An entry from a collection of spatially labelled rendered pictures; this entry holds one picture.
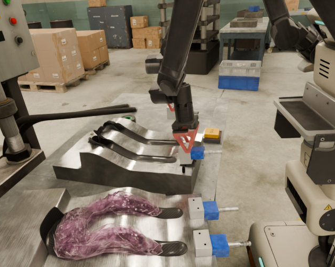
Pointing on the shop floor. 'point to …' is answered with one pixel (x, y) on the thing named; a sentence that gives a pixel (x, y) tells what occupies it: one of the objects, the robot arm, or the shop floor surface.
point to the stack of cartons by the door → (145, 34)
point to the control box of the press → (12, 54)
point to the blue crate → (238, 82)
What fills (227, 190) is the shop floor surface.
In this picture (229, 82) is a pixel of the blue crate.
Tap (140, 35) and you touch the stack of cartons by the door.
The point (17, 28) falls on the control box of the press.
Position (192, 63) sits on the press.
